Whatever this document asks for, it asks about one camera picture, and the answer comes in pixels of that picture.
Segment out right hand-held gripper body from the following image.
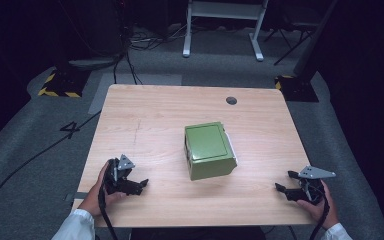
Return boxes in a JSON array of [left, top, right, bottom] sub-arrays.
[[294, 165, 337, 205]]

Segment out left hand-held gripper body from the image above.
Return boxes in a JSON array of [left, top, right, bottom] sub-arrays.
[[103, 153, 137, 196]]

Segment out green box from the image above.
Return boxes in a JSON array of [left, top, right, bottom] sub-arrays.
[[183, 121, 239, 182]]

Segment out person's right hand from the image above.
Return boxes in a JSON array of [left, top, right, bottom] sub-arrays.
[[296, 180, 340, 231]]

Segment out person's left hand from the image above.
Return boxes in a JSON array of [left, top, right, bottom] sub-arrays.
[[77, 160, 128, 218]]

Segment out black stand base hazard tape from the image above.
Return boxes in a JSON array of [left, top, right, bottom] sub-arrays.
[[274, 74, 320, 103], [37, 65, 92, 99]]

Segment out black folding stand legs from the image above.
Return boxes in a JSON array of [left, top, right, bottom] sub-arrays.
[[263, 21, 318, 67]]

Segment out grey slanted pole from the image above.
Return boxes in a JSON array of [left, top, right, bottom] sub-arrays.
[[293, 0, 340, 78]]

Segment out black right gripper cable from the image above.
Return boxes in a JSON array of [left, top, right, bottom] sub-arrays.
[[309, 186, 332, 240]]

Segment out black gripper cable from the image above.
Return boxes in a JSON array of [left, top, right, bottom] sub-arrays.
[[97, 181, 120, 240], [309, 186, 332, 240]]

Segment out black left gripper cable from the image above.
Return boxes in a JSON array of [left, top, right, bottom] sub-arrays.
[[97, 181, 120, 240]]

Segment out long black floor cable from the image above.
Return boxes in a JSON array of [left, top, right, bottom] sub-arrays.
[[0, 110, 102, 234]]

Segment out bundle of black floor cables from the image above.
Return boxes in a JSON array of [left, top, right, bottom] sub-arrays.
[[112, 23, 194, 86]]

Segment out white metal stand frame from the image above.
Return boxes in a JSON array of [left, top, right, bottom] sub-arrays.
[[182, 0, 270, 63]]

